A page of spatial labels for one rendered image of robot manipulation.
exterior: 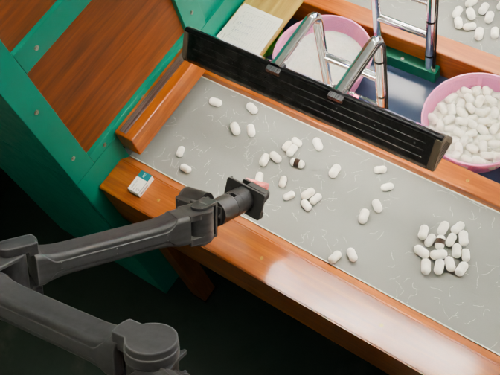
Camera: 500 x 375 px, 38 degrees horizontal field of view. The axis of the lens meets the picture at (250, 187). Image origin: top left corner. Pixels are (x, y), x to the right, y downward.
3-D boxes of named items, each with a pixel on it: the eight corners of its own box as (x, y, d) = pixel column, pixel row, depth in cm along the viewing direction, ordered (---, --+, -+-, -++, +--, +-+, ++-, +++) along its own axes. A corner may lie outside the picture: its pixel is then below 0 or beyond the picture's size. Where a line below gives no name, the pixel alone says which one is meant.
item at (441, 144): (434, 173, 140) (434, 155, 134) (182, 60, 165) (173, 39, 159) (453, 142, 143) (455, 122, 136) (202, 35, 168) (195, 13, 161)
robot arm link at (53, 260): (8, 308, 127) (1, 254, 123) (-2, 293, 132) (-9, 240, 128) (219, 248, 149) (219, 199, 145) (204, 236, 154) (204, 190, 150)
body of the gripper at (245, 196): (232, 173, 162) (212, 183, 156) (269, 193, 158) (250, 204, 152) (226, 199, 165) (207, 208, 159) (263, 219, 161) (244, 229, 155)
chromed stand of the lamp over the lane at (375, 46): (358, 202, 181) (344, 100, 142) (290, 169, 189) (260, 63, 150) (395, 143, 186) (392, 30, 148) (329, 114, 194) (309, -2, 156)
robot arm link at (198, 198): (201, 248, 148) (201, 210, 144) (158, 233, 154) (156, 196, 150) (235, 227, 157) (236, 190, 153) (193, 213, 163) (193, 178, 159)
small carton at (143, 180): (140, 197, 183) (138, 193, 181) (129, 191, 184) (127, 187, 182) (154, 178, 185) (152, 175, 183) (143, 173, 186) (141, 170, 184)
